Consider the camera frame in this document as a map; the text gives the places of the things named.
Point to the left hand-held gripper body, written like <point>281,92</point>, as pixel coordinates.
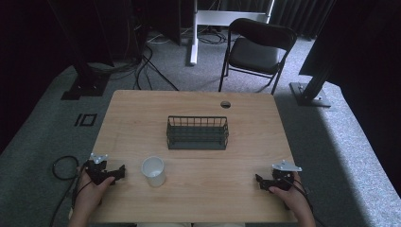
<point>97,171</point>

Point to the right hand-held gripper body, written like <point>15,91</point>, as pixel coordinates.
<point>283,178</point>

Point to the white translucent plastic cup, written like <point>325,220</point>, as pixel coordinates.
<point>153,171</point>

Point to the person's right hand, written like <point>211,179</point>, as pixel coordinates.
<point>291,197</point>

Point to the person's left hand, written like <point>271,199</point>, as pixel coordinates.
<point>90,194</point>

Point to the black stand with metal base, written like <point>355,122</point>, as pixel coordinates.
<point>310,93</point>

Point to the black folding chair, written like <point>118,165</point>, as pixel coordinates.
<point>255,53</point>

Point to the dark curtain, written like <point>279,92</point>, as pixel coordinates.
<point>299,15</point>

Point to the white desk frame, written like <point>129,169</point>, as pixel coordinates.
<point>194,41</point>

